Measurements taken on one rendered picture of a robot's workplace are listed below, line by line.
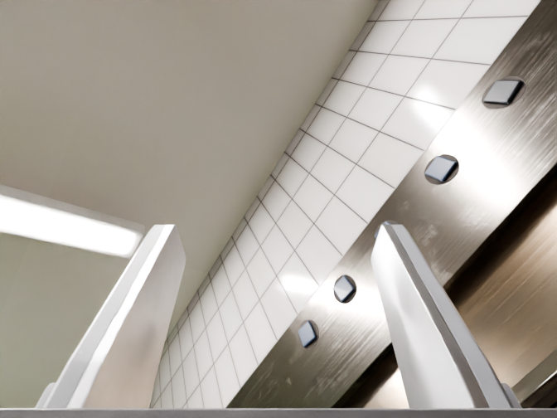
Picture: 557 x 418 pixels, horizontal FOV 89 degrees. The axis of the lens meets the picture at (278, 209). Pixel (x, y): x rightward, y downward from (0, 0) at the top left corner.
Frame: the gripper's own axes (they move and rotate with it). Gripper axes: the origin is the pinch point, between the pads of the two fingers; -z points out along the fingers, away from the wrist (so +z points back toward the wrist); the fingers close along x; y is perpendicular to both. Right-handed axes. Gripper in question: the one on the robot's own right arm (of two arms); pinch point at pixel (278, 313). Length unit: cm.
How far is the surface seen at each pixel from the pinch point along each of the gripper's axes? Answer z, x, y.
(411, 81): -70, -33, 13
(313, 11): -99, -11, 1
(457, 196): -38, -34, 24
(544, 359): -10.4, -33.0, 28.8
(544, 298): -17.8, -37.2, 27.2
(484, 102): -51, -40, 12
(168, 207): -72, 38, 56
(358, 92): -83, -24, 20
